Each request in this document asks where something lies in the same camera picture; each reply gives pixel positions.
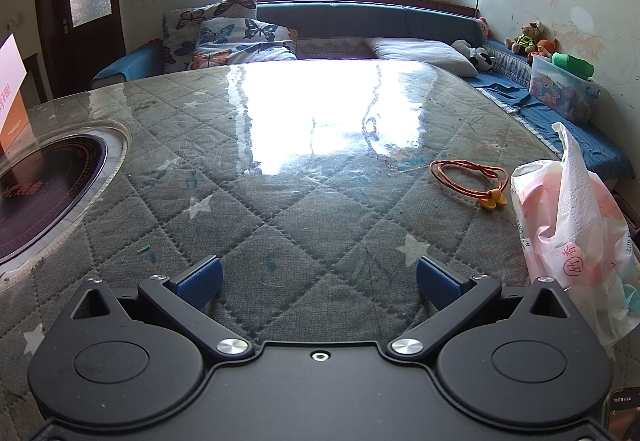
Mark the black and white plush toy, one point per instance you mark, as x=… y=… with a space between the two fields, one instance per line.
x=477 y=58

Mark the round black induction cooker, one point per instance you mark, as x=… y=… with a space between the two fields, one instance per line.
x=45 y=191

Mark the orange plush toy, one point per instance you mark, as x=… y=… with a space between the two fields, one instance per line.
x=547 y=48

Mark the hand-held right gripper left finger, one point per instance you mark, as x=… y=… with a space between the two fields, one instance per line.
x=200 y=281

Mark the green plastic toy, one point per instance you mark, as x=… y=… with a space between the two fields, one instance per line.
x=572 y=65

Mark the clear plastic storage box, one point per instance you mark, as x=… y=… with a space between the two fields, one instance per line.
x=565 y=93

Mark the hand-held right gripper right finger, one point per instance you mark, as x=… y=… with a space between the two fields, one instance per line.
x=437 y=281

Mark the brown teddy bear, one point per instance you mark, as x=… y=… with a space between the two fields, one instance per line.
x=525 y=38

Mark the pink and white plastic bag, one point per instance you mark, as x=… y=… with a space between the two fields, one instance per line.
x=565 y=221

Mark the white pillow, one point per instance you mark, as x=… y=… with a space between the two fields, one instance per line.
x=425 y=53

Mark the blue blanket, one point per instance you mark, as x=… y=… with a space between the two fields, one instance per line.
x=560 y=126

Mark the pink plush toy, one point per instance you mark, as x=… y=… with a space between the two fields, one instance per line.
x=482 y=27

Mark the black smartphone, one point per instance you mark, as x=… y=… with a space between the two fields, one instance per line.
x=625 y=416

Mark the pink cardboard box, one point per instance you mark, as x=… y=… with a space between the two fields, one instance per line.
x=10 y=96

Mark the grey quilted table cover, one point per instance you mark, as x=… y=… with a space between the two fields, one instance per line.
x=310 y=221

